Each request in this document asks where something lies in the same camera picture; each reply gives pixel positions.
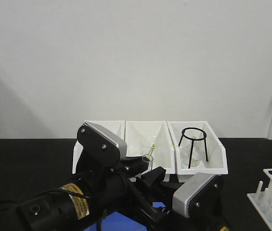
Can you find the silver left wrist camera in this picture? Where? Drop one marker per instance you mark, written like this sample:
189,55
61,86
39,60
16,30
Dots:
99,146

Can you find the glass flask in right bin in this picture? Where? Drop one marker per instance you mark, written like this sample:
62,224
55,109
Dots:
197,156

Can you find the yellow plastic spatula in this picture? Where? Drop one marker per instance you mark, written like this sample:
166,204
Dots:
152,149

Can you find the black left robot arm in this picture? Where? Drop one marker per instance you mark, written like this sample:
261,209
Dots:
59,209

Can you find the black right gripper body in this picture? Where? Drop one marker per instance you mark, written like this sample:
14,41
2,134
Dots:
208,222

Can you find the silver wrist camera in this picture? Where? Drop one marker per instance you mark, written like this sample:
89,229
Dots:
198,196
99,146

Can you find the glass beaker in middle bin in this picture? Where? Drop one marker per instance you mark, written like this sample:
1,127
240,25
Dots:
146,142

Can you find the white right storage bin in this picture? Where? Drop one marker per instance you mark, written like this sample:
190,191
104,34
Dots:
217,160

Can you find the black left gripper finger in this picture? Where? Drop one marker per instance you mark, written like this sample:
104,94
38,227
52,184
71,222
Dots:
152,178
134,166

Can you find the white left storage bin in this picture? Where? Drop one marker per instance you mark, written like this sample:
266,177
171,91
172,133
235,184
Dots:
90,149

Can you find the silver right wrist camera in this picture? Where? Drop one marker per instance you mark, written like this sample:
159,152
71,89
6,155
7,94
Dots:
198,196

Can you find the black wire tripod stand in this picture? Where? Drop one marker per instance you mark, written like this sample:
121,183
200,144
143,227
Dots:
195,137

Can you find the white middle storage bin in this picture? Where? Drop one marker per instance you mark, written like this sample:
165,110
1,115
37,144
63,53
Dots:
164,156

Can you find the clear glass test tube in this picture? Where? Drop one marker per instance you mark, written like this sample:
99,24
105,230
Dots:
148,159

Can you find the white storage bin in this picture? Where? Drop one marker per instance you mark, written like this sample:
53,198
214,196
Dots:
164,156
90,149
217,160

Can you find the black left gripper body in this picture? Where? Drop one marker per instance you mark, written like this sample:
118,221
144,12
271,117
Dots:
108,189

